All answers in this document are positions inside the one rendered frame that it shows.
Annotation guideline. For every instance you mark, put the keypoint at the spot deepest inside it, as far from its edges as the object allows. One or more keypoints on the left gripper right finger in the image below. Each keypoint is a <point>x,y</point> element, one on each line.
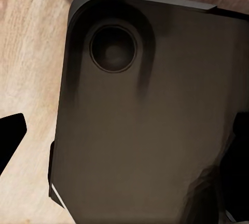
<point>241,129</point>

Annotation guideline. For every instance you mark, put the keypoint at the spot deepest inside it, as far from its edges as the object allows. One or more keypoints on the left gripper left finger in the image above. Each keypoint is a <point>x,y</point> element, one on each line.
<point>12,130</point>

